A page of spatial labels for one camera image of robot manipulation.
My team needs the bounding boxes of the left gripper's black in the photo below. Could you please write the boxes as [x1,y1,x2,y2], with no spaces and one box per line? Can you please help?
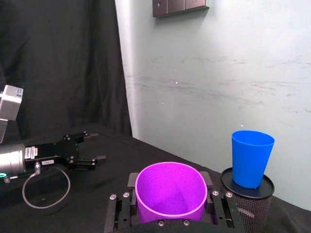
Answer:
[24,131,107,171]

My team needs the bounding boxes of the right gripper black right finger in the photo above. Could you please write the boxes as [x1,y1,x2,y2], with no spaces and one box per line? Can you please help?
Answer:
[199,170,245,230]

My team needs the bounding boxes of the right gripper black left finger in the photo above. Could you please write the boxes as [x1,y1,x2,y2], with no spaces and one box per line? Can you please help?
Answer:
[104,172,142,233]

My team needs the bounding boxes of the purple plastic cup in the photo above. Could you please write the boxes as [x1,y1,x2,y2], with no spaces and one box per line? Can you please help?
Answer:
[135,161,208,224]

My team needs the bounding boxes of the black table cloth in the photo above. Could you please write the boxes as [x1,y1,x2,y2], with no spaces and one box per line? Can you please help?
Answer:
[0,123,311,233]

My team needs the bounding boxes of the black mesh metal canister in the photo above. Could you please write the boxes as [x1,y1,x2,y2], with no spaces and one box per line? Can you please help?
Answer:
[219,166,276,233]

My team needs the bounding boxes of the blue plastic cup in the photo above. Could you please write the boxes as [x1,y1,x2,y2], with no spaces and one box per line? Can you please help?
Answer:
[231,130,276,190]

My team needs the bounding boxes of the black curtain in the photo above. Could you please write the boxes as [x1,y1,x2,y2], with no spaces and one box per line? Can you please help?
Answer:
[0,0,133,146]

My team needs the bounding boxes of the thin dark gripper cable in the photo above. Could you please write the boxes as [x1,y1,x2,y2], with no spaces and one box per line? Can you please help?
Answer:
[3,162,71,210]

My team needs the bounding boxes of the dark wall switch panel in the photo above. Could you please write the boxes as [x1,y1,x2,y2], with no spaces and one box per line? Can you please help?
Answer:
[152,0,210,18]

